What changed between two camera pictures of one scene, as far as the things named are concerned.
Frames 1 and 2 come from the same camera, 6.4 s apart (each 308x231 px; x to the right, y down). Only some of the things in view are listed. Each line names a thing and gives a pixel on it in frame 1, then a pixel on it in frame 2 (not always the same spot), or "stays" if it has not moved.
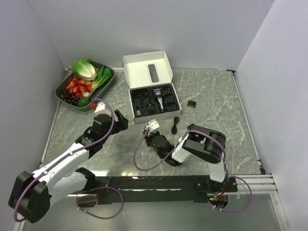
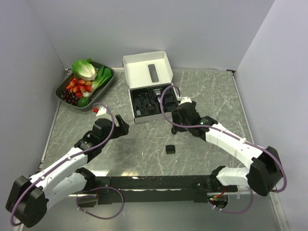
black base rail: (158, 190) stays
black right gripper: (147, 136) to (175, 116)
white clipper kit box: (149, 79) stays
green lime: (83, 102) stays
